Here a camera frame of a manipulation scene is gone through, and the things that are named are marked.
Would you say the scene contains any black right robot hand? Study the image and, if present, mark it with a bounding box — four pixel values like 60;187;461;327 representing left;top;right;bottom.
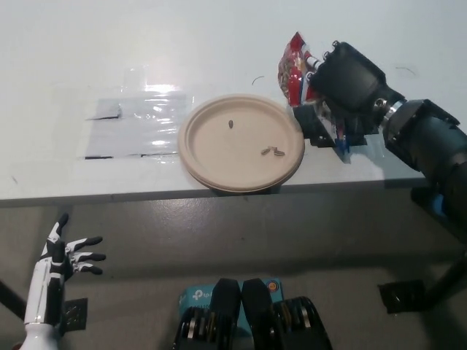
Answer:
305;41;406;125

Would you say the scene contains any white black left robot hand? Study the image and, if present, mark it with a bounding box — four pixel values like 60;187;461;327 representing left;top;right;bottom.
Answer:
23;213;107;325

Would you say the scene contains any red blue sunflower seed bag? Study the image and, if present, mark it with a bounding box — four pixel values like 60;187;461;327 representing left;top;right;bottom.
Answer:
276;31;353;163

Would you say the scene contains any black floor plate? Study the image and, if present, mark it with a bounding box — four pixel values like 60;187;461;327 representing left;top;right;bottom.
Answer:
61;297;89;332
377;279;427;315

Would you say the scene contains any beige paper plate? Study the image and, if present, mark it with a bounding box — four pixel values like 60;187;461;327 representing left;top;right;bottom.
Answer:
177;93;306;190
196;177;285;193

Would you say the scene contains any black table leg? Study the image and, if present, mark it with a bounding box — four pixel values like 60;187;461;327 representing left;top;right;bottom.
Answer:
425;251;467;311
0;279;30;318

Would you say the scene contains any black blue box under table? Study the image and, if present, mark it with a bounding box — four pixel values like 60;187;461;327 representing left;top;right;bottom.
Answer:
411;186;448;219

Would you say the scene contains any teal cardboard router box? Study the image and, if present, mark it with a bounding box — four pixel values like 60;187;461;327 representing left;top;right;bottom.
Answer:
178;279;285;338

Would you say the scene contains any clear plastic sheet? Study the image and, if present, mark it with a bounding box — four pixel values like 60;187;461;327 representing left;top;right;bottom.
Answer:
84;93;196;160

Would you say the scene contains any clear plastic film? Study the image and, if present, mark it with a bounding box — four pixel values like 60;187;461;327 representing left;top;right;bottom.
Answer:
76;67;205;163

